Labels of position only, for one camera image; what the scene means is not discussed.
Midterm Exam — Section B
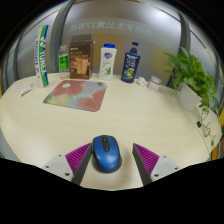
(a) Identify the blue computer mouse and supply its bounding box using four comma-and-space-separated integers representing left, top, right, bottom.
92, 134, 122, 174

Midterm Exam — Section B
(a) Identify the green plant white pot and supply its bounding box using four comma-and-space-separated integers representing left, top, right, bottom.
163, 46, 221, 148

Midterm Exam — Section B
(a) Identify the pastel floral mouse pad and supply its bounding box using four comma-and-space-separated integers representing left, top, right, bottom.
42, 79, 108, 113

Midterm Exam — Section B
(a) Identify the small patterned tissue packet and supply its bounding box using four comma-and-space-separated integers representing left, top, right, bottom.
20, 83, 34, 97

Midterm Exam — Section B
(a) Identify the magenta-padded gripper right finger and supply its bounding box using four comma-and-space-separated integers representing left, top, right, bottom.
132, 142, 182, 186

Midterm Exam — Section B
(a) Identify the clear bottle green label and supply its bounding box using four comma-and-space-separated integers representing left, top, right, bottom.
58, 44, 70, 80

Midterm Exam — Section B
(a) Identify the brown snack box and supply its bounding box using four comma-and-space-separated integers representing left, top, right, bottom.
68, 34, 95, 80

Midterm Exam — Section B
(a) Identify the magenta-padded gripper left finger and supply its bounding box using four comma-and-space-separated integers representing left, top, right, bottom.
41, 142, 93, 186

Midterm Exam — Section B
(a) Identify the crumpled white tissue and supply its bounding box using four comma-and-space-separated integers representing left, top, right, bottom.
134, 76, 149, 88

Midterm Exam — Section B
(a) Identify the white bottle blue cap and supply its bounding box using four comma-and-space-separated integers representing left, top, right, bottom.
98, 43, 118, 81

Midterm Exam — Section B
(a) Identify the white green shuttlecock tube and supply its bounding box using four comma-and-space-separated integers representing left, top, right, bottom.
34, 24, 50, 89

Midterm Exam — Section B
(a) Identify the dark blue pump bottle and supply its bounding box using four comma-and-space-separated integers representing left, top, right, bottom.
120, 41, 141, 84

